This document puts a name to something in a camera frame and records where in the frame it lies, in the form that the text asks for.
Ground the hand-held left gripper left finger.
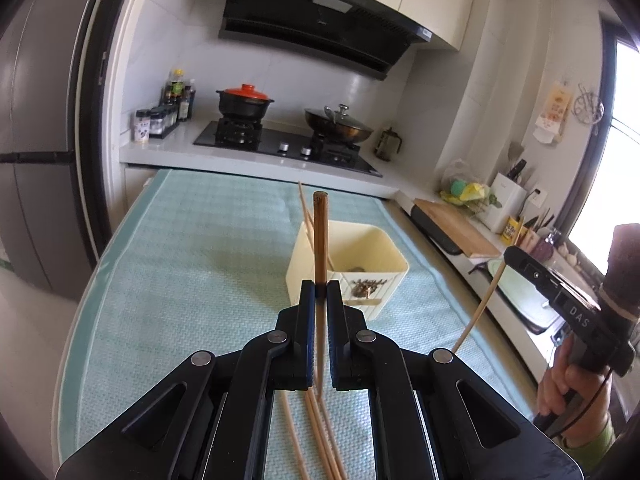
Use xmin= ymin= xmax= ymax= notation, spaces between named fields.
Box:
xmin=54 ymin=280 xmax=321 ymax=480

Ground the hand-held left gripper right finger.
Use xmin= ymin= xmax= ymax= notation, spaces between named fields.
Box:
xmin=326 ymin=280 xmax=586 ymax=480

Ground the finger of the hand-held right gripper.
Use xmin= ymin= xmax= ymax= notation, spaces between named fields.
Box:
xmin=503 ymin=245 xmax=569 ymax=307

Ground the cream plastic utensil box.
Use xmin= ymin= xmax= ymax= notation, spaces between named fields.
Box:
xmin=285 ymin=219 xmax=411 ymax=322

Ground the person's right forearm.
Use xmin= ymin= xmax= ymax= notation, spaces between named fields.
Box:
xmin=560 ymin=412 xmax=621 ymax=468

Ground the person's right hand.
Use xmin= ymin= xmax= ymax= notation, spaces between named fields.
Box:
xmin=537 ymin=340 xmax=612 ymax=431

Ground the purple soap bottle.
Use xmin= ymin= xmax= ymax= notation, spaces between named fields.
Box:
xmin=531 ymin=230 xmax=561 ymax=262

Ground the green cutting board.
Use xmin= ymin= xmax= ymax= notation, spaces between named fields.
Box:
xmin=487 ymin=257 xmax=551 ymax=321

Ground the yellow packet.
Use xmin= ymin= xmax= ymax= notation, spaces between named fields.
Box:
xmin=501 ymin=216 xmax=523 ymax=246

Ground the white knife block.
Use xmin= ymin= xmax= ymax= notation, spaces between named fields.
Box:
xmin=485 ymin=172 xmax=528 ymax=235

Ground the wooden cutting board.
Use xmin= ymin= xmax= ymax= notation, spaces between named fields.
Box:
xmin=413 ymin=198 xmax=501 ymax=259

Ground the bag of sponges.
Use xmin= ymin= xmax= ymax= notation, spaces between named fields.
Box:
xmin=439 ymin=160 xmax=501 ymax=208

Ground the light blue towel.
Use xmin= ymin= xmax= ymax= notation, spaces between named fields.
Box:
xmin=52 ymin=167 xmax=538 ymax=480

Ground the window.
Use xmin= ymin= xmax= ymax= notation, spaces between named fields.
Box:
xmin=565 ymin=20 xmax=640 ymax=281

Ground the black gas stove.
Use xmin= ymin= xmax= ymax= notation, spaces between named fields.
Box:
xmin=193 ymin=119 xmax=383 ymax=178

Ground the brown glass jar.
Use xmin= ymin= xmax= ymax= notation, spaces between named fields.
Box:
xmin=375 ymin=126 xmax=402 ymax=162

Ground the wok with glass lid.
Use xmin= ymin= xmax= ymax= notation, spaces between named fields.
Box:
xmin=304 ymin=104 xmax=375 ymax=145

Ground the black clay pot red lid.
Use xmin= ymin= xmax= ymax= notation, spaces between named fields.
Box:
xmin=215 ymin=84 xmax=275 ymax=122

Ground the black spice jar rack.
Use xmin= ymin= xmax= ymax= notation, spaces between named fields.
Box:
xmin=150 ymin=105 xmax=178 ymax=138

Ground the dark sauce bottle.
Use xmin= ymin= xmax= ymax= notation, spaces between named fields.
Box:
xmin=180 ymin=80 xmax=197 ymax=122

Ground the yellow-capped sauce bottle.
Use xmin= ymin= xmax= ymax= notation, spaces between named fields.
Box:
xmin=167 ymin=67 xmax=186 ymax=111

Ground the black range hood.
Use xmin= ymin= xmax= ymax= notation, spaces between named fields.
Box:
xmin=218 ymin=0 xmax=433 ymax=82

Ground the grey refrigerator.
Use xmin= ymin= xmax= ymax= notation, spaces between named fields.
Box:
xmin=0 ymin=0 xmax=108 ymax=301

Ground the hanging yellow wall calendar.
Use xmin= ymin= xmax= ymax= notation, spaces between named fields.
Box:
xmin=534 ymin=79 xmax=573 ymax=145

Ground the hanging wire trivet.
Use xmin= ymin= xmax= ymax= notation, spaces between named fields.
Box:
xmin=572 ymin=82 xmax=606 ymax=126

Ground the black door frame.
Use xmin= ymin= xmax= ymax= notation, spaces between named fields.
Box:
xmin=75 ymin=0 xmax=151 ymax=266

